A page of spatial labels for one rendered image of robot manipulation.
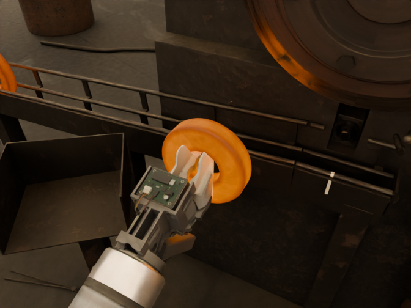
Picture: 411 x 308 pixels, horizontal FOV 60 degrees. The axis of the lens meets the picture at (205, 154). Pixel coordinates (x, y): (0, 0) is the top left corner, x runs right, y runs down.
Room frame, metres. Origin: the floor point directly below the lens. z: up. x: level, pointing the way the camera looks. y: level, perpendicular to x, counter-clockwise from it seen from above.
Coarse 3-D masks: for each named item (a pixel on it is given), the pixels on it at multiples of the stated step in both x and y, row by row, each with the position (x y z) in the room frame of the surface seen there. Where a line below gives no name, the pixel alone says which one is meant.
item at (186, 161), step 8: (184, 152) 0.41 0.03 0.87; (192, 152) 0.44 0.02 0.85; (200, 152) 0.44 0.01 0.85; (176, 160) 0.40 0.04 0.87; (184, 160) 0.41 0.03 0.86; (192, 160) 0.42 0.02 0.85; (176, 168) 0.39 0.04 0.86; (184, 168) 0.41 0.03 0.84; (192, 168) 0.41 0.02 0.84; (184, 176) 0.40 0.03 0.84
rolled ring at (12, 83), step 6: (0, 54) 1.03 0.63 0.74; (0, 60) 1.01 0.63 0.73; (0, 66) 1.00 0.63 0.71; (6, 66) 1.01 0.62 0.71; (0, 72) 1.00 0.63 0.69; (6, 72) 1.00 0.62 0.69; (12, 72) 1.02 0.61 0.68; (0, 78) 1.01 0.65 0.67; (6, 78) 1.00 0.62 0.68; (12, 78) 1.01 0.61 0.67; (0, 84) 1.06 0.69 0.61; (6, 84) 1.00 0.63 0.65; (12, 84) 1.01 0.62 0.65; (12, 90) 1.01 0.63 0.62
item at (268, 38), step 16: (256, 0) 0.61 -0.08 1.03; (256, 16) 0.61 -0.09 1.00; (272, 32) 0.60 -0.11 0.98; (272, 48) 0.60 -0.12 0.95; (288, 64) 0.58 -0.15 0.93; (304, 80) 0.57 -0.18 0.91; (320, 80) 0.55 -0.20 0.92; (336, 96) 0.54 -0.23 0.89; (352, 96) 0.53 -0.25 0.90; (368, 96) 0.52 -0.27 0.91
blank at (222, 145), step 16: (176, 128) 0.45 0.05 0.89; (192, 128) 0.44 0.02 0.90; (208, 128) 0.43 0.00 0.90; (224, 128) 0.44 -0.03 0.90; (176, 144) 0.45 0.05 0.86; (192, 144) 0.44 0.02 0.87; (208, 144) 0.42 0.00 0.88; (224, 144) 0.41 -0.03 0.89; (240, 144) 0.43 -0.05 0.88; (224, 160) 0.41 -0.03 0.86; (240, 160) 0.40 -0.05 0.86; (192, 176) 0.44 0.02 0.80; (224, 176) 0.41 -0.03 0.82; (240, 176) 0.40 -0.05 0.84; (224, 192) 0.41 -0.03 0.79; (240, 192) 0.40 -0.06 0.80
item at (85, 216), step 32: (0, 160) 0.57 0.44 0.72; (32, 160) 0.63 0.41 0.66; (64, 160) 0.64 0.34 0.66; (96, 160) 0.65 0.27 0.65; (128, 160) 0.64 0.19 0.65; (0, 192) 0.51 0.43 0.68; (32, 192) 0.59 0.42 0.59; (64, 192) 0.59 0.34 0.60; (96, 192) 0.58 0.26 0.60; (128, 192) 0.55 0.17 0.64; (0, 224) 0.46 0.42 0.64; (32, 224) 0.49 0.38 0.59; (64, 224) 0.49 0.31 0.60; (96, 224) 0.49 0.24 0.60; (128, 224) 0.47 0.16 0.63; (96, 256) 0.51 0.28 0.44
